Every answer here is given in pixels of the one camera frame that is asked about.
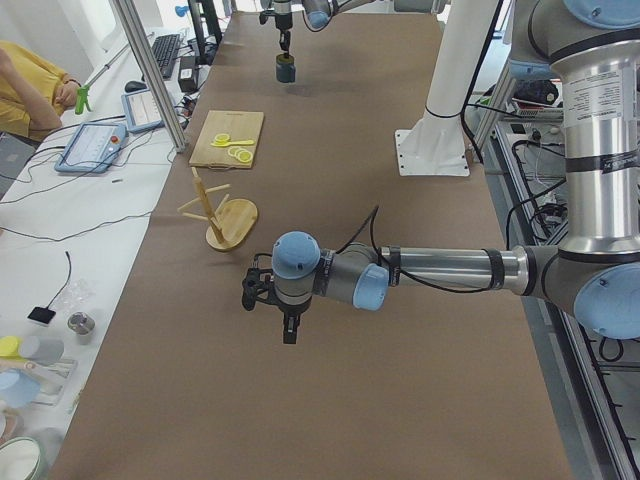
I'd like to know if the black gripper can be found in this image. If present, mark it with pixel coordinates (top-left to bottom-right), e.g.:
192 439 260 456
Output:
279 304 304 345
274 11 293 54

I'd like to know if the blue mug yellow inside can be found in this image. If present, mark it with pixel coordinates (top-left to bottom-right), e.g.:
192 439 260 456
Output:
275 52 296 83

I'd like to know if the wooden mug rack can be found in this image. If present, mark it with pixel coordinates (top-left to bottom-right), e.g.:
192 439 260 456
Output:
177 167 259 252

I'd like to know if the small metal cup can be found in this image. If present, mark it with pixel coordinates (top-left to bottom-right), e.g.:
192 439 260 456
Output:
67 312 95 345

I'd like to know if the grey cup lying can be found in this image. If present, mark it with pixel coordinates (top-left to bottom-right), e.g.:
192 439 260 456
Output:
18 336 64 365

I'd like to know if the bamboo cutting board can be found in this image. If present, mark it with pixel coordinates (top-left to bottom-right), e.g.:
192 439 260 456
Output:
189 110 265 169

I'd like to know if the black keyboard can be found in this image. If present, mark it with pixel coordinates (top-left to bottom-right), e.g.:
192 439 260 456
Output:
151 34 181 79

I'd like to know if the yellow plastic knife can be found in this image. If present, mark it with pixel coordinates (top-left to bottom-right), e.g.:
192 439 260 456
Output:
210 140 255 148

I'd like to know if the blue teach pendant far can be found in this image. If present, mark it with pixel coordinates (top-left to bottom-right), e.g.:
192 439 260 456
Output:
121 89 164 133

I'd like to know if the blue teach pendant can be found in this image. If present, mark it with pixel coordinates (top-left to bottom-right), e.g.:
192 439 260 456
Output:
54 122 127 174
121 89 164 133

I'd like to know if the blue teach pendant near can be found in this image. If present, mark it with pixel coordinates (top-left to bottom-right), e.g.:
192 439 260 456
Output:
54 122 127 174

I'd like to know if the small black pad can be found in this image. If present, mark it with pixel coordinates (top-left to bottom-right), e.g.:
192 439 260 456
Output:
27 306 56 325

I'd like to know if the person in yellow shirt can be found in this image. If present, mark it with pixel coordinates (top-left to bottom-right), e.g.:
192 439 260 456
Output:
1 40 81 142

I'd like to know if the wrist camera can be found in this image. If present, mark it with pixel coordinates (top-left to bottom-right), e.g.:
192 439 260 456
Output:
241 253 277 311

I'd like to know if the aluminium frame post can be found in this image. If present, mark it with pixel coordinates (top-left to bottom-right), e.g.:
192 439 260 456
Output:
113 0 186 153

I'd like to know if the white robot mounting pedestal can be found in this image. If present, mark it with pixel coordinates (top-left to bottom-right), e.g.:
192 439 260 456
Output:
395 0 502 177

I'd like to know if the green handled grabber tool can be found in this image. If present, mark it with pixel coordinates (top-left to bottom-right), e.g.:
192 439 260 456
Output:
74 45 130 115

